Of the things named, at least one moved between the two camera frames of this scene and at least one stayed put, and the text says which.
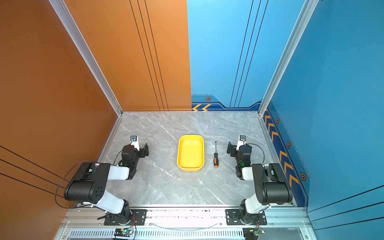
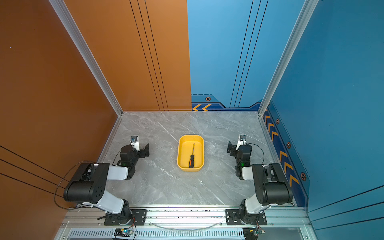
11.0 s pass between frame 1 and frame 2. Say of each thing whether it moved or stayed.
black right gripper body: stayed
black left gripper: stayed
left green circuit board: stayed
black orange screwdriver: moved
